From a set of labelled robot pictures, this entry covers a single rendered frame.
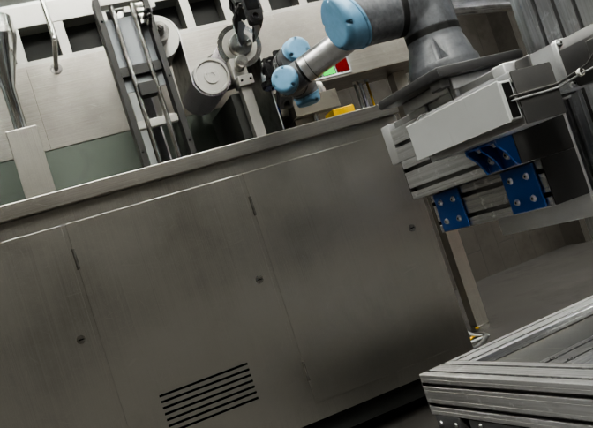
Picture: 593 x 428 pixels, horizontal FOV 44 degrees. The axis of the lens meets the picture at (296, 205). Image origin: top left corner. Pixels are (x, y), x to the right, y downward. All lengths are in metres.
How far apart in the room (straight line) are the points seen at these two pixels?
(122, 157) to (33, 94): 0.36
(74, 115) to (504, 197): 1.62
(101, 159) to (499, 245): 2.99
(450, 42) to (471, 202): 0.33
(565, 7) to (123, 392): 1.37
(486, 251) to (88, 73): 2.97
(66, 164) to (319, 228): 0.96
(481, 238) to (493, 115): 3.62
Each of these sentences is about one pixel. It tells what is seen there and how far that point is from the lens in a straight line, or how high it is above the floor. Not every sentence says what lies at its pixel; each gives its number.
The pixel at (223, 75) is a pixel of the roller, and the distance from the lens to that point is 2.40.
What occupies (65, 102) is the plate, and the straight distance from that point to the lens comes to 2.66.
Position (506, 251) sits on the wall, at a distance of 4.93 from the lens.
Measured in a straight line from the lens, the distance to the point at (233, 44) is 2.41.
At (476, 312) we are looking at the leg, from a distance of 3.16.
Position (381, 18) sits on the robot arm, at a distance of 1.50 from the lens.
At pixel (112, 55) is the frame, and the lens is 2.23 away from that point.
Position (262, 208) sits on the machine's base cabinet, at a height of 0.70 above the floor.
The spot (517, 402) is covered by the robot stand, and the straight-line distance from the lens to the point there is 1.43.
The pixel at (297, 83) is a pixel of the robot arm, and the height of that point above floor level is 0.99.
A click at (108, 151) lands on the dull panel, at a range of 2.62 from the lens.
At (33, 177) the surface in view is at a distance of 2.33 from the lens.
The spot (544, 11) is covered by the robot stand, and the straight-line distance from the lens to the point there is 1.54.
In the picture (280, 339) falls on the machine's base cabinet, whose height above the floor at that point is 0.35.
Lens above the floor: 0.59
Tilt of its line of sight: 3 degrees up
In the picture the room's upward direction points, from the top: 18 degrees counter-clockwise
